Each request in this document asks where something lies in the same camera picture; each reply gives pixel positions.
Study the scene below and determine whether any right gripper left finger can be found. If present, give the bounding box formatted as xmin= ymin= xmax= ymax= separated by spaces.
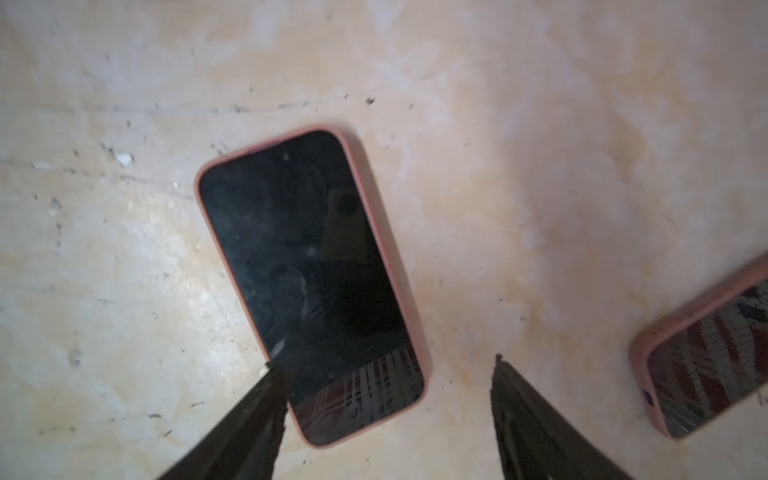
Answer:
xmin=161 ymin=366 xmax=289 ymax=479

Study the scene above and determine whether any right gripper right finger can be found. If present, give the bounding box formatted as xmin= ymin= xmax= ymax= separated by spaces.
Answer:
xmin=490 ymin=355 xmax=630 ymax=479

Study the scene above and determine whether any black phone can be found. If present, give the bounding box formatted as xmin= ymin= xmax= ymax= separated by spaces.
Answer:
xmin=199 ymin=130 xmax=425 ymax=446
xmin=642 ymin=280 xmax=767 ymax=439

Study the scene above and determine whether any pink case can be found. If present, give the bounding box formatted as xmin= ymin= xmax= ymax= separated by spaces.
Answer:
xmin=629 ymin=256 xmax=767 ymax=440
xmin=193 ymin=124 xmax=433 ymax=450

